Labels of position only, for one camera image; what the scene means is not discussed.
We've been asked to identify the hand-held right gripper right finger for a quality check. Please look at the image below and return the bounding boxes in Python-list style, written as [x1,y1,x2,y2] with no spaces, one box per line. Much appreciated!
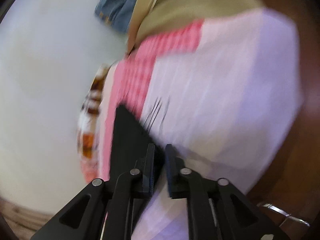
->
[165,144,290,240]

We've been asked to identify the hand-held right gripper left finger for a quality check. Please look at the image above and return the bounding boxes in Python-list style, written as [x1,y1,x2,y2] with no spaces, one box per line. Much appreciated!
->
[30,144,156,240]

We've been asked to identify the black pants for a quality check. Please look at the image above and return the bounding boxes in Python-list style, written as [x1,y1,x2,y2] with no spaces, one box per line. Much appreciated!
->
[109,104,166,181]

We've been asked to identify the orange plaid pillow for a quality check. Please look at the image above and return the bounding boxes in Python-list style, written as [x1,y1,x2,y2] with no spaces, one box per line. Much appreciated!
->
[77,64,112,183]

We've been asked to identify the pink checked bed sheet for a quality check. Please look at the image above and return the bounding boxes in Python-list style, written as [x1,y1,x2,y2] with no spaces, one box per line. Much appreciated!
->
[99,7,304,240]

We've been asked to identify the metal clip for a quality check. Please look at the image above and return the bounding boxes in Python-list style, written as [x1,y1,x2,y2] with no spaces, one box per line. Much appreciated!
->
[257,202,310,227]

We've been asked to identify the beige blanket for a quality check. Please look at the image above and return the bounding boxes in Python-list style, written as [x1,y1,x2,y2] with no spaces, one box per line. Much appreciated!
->
[126,0,264,54]

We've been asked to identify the blue grid-pattern cloth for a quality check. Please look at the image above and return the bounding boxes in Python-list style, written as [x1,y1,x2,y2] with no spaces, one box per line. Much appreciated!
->
[94,0,145,33]

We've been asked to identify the wooden bed frame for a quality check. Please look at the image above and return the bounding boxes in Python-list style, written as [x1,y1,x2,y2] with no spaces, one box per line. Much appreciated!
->
[244,0,320,228]

